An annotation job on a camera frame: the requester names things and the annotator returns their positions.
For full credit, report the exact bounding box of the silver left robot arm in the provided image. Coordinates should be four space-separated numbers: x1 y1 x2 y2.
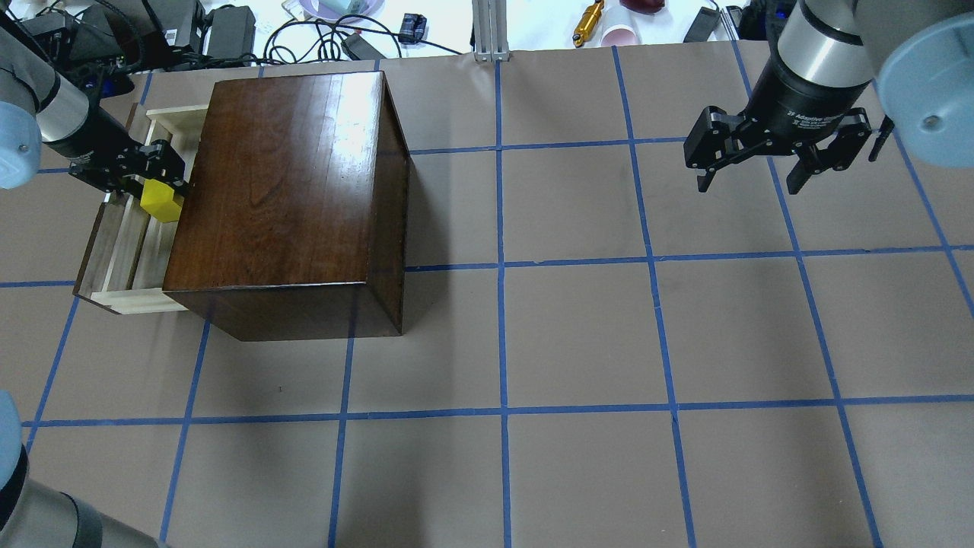
1 14 190 198

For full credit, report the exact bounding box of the light wooden drawer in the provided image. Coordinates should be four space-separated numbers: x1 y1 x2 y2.
73 104 208 314

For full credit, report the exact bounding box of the red brown fruit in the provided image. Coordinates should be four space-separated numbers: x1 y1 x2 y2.
619 0 667 15

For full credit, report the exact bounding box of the lavender plate with item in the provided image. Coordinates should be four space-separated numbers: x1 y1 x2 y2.
299 0 385 21

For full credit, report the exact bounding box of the black power brick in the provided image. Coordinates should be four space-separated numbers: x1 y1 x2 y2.
684 7 720 43

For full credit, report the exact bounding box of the gold metal cylinder tool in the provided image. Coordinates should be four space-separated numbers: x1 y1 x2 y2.
571 0 605 49

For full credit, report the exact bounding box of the black power adapter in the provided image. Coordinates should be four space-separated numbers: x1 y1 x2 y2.
205 5 256 59

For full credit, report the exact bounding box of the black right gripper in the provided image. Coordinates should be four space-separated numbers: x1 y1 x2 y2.
684 53 872 195

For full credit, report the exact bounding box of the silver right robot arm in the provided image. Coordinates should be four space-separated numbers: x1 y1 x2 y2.
684 1 973 195

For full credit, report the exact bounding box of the yellow cube block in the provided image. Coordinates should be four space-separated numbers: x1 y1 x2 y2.
139 178 184 223

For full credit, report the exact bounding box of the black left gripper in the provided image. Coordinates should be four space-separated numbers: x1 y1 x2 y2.
68 114 186 200

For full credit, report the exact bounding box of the small blue black device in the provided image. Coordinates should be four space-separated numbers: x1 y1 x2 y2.
397 13 428 45

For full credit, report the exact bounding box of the aluminium frame post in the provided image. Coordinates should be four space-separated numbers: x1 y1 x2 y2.
472 0 511 63

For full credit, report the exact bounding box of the black cable bundle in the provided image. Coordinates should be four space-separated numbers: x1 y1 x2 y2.
263 15 463 65

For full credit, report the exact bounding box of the dark wooden drawer cabinet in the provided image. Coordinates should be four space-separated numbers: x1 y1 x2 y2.
161 72 413 341

